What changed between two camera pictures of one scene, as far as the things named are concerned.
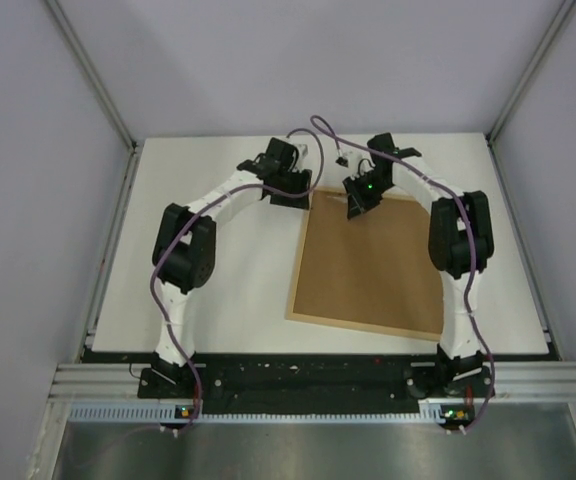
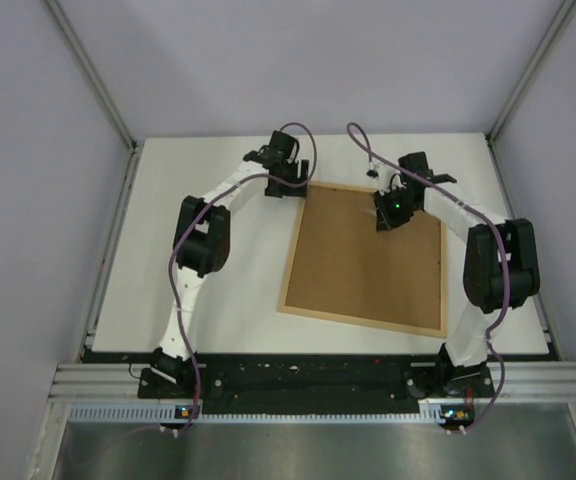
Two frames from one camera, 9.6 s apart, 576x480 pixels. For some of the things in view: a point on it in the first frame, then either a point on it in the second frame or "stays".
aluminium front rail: [120, 381] stays
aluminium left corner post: [81, 56] stays
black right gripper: [356, 202] -> [385, 218]
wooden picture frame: [374, 271] stays
